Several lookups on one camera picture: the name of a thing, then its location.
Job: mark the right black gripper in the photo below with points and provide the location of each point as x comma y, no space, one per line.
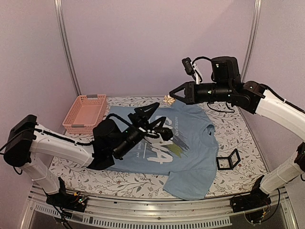
190,93

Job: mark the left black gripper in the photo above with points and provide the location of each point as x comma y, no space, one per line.
145,116

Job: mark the silver brooch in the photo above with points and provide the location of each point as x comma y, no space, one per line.
169,100

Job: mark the light blue printed t-shirt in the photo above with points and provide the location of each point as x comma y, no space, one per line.
188,158

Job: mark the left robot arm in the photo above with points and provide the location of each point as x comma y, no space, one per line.
114,137

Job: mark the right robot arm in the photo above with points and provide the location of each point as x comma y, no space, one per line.
255,98

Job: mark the pink plastic basket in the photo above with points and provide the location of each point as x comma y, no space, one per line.
85,114

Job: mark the black open jewelry box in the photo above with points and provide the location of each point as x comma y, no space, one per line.
229,162

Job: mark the floral patterned table mat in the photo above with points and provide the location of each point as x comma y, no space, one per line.
230,132

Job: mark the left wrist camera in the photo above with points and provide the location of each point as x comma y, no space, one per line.
158,135

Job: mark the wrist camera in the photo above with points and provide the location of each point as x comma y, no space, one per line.
192,70
158,135

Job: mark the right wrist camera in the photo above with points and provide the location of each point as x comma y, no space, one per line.
192,70

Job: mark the front aluminium rail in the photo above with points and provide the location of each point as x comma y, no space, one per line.
142,206

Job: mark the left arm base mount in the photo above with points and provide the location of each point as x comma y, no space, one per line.
62,199

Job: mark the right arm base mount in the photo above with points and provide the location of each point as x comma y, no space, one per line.
255,199

